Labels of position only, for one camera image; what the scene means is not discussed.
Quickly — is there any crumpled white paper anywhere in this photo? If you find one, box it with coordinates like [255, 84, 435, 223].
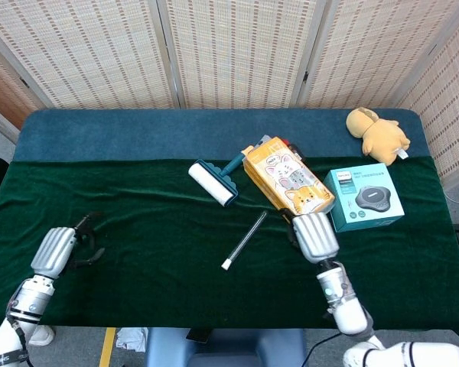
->
[116, 326, 149, 352]

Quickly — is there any teal speaker product box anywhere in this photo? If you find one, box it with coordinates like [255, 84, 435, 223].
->
[324, 162, 405, 233]

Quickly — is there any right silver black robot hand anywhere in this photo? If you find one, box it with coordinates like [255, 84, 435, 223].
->
[278, 208, 340, 265]

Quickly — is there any yellow plush toy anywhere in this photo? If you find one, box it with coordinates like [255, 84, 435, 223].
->
[346, 107, 412, 167]

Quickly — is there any yellow cat tissue pack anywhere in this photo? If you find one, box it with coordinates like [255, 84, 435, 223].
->
[243, 136, 336, 219]

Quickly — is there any dark green velvet cloth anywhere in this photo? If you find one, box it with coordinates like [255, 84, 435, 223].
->
[0, 155, 459, 332]

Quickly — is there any woven folding screen panel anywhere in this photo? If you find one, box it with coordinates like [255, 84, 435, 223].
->
[0, 0, 183, 111]
[0, 36, 49, 133]
[156, 0, 328, 110]
[392, 5, 459, 190]
[296, 0, 459, 110]

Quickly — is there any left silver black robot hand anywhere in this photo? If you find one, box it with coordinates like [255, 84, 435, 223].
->
[30, 212, 106, 280]

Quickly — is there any glass test tube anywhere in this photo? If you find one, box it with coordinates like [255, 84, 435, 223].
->
[225, 209, 269, 265]

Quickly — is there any white sneaker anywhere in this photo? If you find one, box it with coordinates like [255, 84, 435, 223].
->
[29, 324, 57, 347]

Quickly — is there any blue table cover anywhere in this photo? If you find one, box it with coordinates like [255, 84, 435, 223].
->
[13, 109, 434, 164]

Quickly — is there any teal white lint roller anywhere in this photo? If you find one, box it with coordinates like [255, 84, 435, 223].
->
[187, 145, 256, 208]

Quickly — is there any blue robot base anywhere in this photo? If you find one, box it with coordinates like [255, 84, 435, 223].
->
[144, 327, 309, 367]

